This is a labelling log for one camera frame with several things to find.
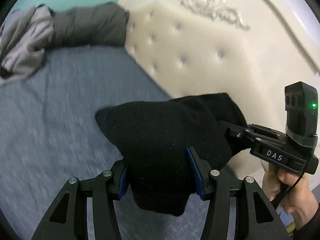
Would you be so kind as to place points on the grey garment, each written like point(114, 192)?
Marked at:
point(15, 25)

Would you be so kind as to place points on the lilac garment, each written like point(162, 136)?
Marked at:
point(30, 55)

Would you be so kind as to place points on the person's right hand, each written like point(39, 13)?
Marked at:
point(300, 195)

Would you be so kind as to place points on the cream tufted headboard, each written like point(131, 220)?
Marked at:
point(200, 55)

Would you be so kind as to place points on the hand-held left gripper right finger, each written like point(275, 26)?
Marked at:
point(196, 175)

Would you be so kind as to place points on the person's right forearm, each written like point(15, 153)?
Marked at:
point(311, 227)

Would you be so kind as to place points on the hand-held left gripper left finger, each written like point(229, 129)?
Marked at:
point(123, 182)

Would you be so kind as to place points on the dark grey duvet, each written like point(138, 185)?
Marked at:
point(87, 25)

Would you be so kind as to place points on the blue-grey bed sheet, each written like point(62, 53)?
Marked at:
point(62, 117)

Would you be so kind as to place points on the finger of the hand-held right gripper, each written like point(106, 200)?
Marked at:
point(267, 132)
point(237, 135)

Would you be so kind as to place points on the black sweater with white trim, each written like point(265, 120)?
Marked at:
point(160, 135)

